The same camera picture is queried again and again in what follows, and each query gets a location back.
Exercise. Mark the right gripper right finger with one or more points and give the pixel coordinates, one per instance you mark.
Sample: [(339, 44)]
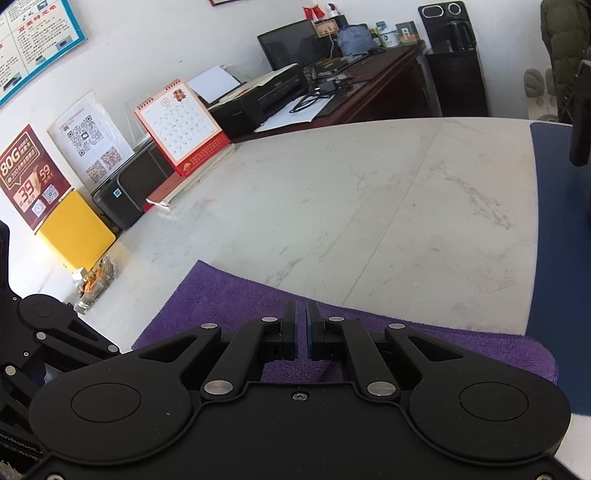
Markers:
[(348, 342)]

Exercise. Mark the white paper sheet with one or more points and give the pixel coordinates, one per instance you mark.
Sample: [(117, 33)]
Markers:
[(304, 109)]

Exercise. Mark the blue table mat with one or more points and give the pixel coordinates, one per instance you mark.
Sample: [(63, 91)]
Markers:
[(560, 310)]

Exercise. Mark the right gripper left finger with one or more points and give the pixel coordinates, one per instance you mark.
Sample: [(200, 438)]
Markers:
[(255, 344)]

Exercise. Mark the QR code sign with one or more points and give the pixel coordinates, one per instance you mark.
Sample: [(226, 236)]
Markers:
[(89, 141)]

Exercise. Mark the green puffer jacket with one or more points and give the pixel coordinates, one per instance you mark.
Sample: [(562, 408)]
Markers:
[(565, 30)]

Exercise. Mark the glass ashtray with peels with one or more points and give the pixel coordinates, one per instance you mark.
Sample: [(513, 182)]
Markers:
[(93, 284)]

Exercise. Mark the blue bag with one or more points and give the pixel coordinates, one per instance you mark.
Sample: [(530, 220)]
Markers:
[(355, 40)]

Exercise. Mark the red desk calendar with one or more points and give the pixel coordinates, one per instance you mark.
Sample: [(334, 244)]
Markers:
[(181, 126)]

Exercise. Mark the dark wooden desk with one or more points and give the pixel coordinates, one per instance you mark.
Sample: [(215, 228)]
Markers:
[(395, 84)]

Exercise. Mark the blue framed wall poster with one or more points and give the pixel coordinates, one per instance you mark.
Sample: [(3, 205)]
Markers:
[(34, 34)]

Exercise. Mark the black kettle appliance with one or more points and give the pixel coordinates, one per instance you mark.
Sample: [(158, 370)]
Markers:
[(448, 26)]

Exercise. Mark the black computer monitor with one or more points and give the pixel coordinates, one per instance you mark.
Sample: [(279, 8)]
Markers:
[(295, 43)]

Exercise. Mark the red cover book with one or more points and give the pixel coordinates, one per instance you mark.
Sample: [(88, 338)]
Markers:
[(163, 195)]

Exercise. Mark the grey plush slippers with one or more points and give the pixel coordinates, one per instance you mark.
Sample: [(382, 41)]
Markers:
[(545, 101)]

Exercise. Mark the black cabinet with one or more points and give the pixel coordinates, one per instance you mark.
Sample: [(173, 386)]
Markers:
[(122, 197)]

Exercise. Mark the yellow board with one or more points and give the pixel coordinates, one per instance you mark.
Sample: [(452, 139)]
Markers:
[(75, 234)]

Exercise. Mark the black printer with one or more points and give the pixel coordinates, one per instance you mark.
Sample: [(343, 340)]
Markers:
[(240, 112)]

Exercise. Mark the red promotional poster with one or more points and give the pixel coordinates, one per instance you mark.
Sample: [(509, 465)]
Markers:
[(31, 180)]

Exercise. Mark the glass teapot with tea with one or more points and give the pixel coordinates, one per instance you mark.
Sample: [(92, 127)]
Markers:
[(580, 138)]

